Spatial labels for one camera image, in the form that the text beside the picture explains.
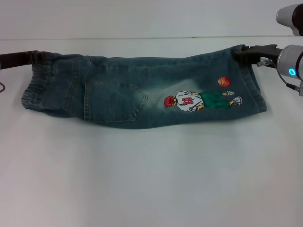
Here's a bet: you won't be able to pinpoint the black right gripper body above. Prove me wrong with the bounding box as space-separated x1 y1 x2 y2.
241 44 284 69

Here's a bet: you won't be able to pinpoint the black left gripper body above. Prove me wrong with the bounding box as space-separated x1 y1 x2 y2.
0 50 39 70

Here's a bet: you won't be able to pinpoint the blue denim shorts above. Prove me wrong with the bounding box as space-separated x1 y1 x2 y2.
20 43 268 131

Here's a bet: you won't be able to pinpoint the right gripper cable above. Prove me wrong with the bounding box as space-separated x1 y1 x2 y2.
257 58 302 91

